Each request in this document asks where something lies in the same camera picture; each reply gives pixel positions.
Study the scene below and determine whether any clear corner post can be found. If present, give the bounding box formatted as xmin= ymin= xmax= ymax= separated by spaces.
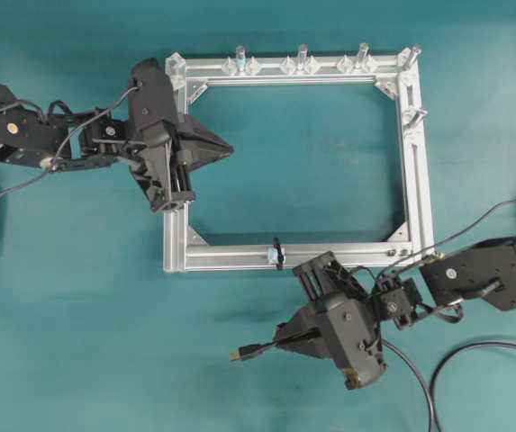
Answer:
xmin=402 ymin=45 xmax=422 ymax=71

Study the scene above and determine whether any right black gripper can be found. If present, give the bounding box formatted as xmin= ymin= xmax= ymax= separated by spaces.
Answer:
xmin=276 ymin=252 xmax=433 ymax=390

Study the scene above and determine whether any clear post right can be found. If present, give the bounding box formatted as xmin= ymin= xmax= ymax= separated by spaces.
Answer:
xmin=355 ymin=42 xmax=369 ymax=69

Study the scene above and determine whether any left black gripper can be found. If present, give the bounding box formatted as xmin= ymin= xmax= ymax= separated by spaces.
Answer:
xmin=79 ymin=58 xmax=232 ymax=212

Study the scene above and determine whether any black string loop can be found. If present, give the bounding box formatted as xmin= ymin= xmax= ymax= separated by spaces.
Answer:
xmin=271 ymin=235 xmax=286 ymax=271

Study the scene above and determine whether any left arm grey cable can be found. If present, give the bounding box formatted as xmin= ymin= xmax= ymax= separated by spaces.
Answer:
xmin=0 ymin=85 xmax=140 ymax=203

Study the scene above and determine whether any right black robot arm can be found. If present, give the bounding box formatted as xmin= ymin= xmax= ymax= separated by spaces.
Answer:
xmin=272 ymin=235 xmax=516 ymax=390

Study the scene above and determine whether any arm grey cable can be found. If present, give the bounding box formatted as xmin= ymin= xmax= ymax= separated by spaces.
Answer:
xmin=383 ymin=195 xmax=516 ymax=275
xmin=0 ymin=85 xmax=140 ymax=203

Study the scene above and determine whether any black USB cable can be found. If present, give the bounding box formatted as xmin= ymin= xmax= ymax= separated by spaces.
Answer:
xmin=229 ymin=328 xmax=516 ymax=432

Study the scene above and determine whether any clear side post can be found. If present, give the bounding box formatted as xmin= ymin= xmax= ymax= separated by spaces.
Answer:
xmin=402 ymin=107 xmax=428 ymax=130

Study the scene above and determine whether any aluminium extrusion frame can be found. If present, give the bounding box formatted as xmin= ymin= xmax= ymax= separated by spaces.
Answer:
xmin=161 ymin=46 xmax=434 ymax=273

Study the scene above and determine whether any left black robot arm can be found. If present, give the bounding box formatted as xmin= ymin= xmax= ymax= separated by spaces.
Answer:
xmin=0 ymin=58 xmax=234 ymax=212

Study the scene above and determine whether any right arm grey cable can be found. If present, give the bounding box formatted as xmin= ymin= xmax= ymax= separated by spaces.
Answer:
xmin=383 ymin=195 xmax=516 ymax=275

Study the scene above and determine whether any clear left corner bracket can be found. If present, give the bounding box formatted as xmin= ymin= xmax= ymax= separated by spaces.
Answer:
xmin=165 ymin=52 xmax=186 ymax=91

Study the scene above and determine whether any post with blue tape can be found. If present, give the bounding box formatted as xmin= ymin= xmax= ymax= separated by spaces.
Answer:
xmin=235 ymin=45 xmax=247 ymax=74

